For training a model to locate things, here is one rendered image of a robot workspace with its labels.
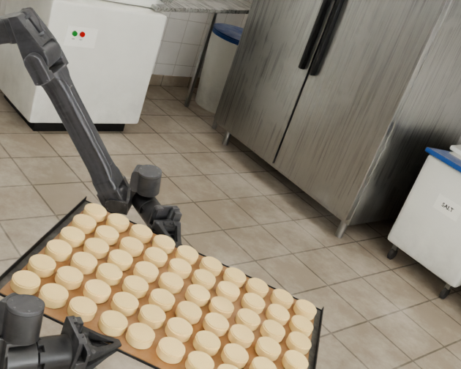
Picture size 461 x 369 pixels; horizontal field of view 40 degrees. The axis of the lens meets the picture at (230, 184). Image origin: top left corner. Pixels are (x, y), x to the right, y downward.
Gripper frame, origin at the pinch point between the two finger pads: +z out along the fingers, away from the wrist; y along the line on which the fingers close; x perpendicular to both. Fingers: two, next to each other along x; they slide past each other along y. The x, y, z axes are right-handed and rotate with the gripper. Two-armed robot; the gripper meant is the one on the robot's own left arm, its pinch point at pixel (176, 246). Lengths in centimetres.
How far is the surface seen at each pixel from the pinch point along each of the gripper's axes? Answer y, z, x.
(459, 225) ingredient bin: 47, -67, -241
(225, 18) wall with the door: 35, -363, -255
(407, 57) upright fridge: -24, -126, -207
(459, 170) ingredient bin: 20, -81, -236
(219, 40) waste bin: 42, -316, -223
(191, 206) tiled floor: 100, -164, -133
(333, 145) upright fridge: 44, -147, -206
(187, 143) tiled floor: 101, -247, -176
